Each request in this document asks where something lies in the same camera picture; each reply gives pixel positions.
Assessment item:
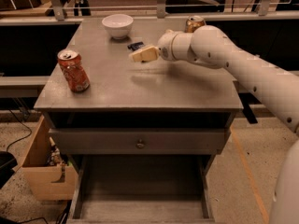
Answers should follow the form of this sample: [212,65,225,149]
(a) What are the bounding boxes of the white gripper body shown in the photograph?
[157,30,195,62]

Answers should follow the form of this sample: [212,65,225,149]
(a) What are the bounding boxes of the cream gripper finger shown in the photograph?
[129,45,160,63]

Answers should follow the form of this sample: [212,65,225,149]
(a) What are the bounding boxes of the blue rxbar wrapper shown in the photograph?
[127,42,145,51]

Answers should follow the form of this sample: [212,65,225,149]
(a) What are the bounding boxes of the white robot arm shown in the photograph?
[130,25,299,224]

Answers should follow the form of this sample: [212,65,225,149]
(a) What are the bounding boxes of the grey wooden drawer cabinet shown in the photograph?
[33,16,244,224]

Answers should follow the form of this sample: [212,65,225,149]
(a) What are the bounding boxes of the closed grey drawer with knob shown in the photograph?
[49,128,230,155]

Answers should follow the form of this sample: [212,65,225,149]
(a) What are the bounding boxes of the open grey middle drawer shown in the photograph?
[67,155,215,224]

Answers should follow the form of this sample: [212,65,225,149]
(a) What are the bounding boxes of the gold soda can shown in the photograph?
[185,15,206,33]

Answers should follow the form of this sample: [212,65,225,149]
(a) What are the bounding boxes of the white ceramic bowl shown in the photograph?
[102,14,134,39]

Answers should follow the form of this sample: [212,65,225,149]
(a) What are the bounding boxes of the orange soda can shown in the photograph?
[57,49,90,92]

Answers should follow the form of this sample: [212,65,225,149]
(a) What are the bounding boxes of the wooden storage box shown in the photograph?
[21,116,78,201]

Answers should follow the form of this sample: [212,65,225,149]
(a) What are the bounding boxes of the black object at left edge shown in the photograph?
[0,151,18,189]

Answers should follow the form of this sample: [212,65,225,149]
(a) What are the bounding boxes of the black cable on floor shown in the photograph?
[6,109,34,152]

